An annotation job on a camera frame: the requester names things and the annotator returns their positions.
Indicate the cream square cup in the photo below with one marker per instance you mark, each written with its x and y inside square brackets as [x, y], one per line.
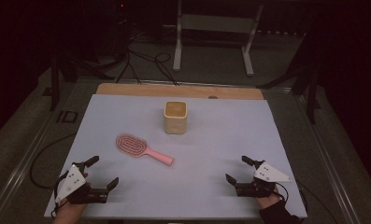
[175, 119]

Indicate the person's right hand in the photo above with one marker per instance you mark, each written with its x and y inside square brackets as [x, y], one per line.
[267, 202]

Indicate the black rectangular floor frame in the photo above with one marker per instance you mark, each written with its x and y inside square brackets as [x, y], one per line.
[68, 117]

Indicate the black metal stand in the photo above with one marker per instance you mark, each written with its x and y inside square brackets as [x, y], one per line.
[311, 90]

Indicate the white table sheet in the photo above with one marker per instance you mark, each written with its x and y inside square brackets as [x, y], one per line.
[205, 171]

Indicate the white metal stand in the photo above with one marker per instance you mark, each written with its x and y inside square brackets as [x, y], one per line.
[217, 23]

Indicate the pink hairbrush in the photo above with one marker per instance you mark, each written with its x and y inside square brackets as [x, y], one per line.
[136, 146]

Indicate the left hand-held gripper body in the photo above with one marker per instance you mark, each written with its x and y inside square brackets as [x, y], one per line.
[71, 183]

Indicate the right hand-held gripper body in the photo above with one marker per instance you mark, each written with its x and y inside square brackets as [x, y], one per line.
[268, 174]

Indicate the person's left hand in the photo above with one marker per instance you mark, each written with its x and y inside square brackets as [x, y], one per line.
[68, 213]

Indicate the metal floor rail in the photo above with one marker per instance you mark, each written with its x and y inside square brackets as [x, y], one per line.
[326, 155]
[18, 174]

